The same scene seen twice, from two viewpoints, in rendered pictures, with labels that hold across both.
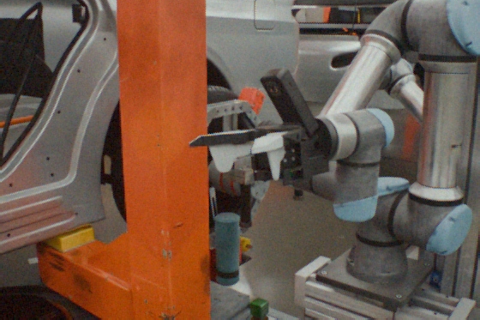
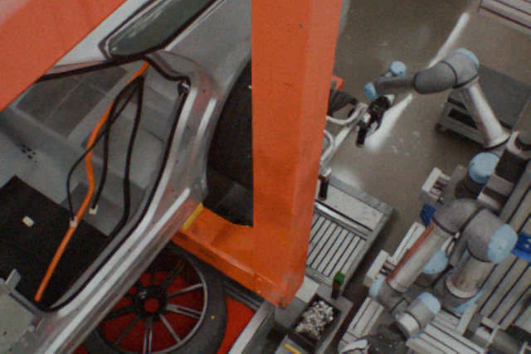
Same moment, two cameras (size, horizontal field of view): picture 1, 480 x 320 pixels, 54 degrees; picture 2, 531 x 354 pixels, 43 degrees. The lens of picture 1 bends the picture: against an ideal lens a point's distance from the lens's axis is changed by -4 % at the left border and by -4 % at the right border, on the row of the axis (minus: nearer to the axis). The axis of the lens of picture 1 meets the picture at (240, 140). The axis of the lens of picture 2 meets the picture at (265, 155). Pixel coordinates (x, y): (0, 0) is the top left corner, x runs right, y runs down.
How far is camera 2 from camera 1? 191 cm
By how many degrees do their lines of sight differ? 43
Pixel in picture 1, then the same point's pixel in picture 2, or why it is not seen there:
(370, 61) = (435, 244)
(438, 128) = (469, 274)
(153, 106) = (283, 230)
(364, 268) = (411, 293)
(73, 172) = (188, 186)
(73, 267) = (197, 244)
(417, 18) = (470, 236)
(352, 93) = (420, 264)
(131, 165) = (261, 239)
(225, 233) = not seen: hidden behind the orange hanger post
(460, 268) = not seen: hidden behind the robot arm
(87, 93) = (193, 134)
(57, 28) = not seen: outside the picture
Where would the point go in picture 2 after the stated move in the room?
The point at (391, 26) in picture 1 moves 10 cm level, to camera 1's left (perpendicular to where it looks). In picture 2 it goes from (452, 226) to (421, 229)
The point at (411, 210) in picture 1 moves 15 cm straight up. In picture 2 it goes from (445, 291) to (455, 273)
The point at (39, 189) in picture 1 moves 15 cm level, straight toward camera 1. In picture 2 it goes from (170, 211) to (185, 241)
